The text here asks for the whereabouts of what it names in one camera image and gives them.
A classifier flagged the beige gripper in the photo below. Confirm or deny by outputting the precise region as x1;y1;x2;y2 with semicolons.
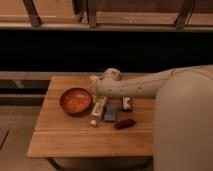
90;68;121;95

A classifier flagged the orange ceramic bowl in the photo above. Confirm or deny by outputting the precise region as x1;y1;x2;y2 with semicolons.
60;87;93;116

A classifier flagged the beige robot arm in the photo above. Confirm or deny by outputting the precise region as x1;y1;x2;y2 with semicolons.
91;65;213;171

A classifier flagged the white tube with cap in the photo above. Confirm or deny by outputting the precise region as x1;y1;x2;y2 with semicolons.
90;97;107;127

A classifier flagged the blue rectangular sponge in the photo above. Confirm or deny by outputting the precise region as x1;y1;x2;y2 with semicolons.
104;104;117;122

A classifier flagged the dark brown oblong object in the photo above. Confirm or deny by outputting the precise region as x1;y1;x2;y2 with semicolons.
114;119;136;129

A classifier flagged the dark table leg base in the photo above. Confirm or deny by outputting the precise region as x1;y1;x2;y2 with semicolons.
46;157;153;171

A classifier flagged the wooden shelf unit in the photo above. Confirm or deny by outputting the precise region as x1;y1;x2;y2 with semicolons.
0;0;213;32

